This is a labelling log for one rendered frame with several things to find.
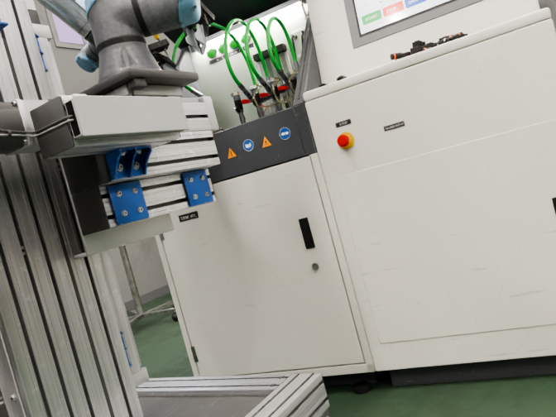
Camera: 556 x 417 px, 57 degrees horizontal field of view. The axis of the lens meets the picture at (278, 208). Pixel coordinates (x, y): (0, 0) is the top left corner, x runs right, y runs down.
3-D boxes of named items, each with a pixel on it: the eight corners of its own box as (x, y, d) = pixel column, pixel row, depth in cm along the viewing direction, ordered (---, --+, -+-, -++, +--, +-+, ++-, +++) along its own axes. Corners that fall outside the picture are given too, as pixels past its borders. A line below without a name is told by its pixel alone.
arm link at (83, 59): (80, 50, 169) (98, 27, 174) (70, 62, 178) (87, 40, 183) (101, 66, 173) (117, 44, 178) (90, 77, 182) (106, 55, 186)
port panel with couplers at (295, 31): (303, 97, 213) (284, 24, 211) (306, 98, 216) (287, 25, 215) (332, 87, 207) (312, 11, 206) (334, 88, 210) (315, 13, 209)
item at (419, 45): (390, 65, 154) (385, 47, 153) (397, 69, 163) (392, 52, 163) (469, 38, 144) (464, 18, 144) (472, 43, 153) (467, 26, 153)
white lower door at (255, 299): (198, 380, 191) (149, 203, 189) (202, 376, 193) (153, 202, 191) (364, 363, 164) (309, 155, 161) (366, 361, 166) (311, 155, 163)
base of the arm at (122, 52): (130, 73, 111) (117, 28, 111) (87, 95, 120) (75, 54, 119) (177, 76, 124) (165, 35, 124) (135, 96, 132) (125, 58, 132)
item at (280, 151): (153, 200, 189) (141, 158, 188) (160, 198, 193) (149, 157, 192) (305, 155, 162) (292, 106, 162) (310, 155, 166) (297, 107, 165)
